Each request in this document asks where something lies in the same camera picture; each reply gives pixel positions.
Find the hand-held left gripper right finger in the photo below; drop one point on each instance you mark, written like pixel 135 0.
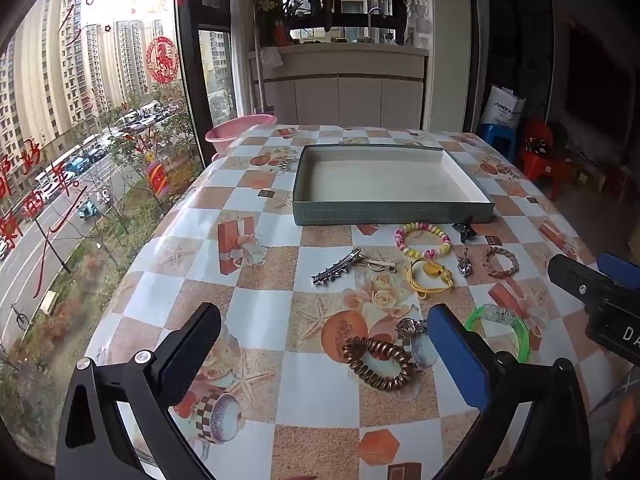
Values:
pixel 457 355

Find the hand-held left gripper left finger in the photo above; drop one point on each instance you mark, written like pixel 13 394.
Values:
pixel 190 350

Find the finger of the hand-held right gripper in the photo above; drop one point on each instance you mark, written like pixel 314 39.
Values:
pixel 617 265
pixel 570 272

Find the silver heart pendant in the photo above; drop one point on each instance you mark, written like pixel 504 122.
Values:
pixel 464 265

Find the black hair claw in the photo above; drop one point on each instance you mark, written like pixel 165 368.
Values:
pixel 462 230

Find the silver bunny hair clip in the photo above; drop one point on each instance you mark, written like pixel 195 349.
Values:
pixel 377 263

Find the silver leaf hair clip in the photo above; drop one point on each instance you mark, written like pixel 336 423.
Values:
pixel 335 270

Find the grey shallow tray box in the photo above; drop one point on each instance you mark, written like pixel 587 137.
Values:
pixel 390 180

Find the red plastic stool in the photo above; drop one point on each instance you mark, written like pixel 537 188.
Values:
pixel 542 162

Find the blue plastic stool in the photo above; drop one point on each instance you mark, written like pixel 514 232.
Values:
pixel 497 135

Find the red lantern window sticker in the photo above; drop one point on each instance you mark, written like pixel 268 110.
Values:
pixel 156 177

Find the white printed bag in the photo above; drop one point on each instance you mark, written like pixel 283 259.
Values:
pixel 502 107

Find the pink plastic basin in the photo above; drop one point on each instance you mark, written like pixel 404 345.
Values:
pixel 235 132

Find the red lettering window sticker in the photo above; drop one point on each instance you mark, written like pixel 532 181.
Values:
pixel 12 205

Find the white cabinet counter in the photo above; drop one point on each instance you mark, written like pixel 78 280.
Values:
pixel 350 95

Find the mop with white pole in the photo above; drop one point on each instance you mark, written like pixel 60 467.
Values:
pixel 258 70

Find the red horse window sticker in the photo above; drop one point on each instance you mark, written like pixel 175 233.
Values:
pixel 162 60

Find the metal faucet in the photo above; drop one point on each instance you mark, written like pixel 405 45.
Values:
pixel 371 25

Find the yellow flower plant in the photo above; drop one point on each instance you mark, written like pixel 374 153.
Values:
pixel 268 7

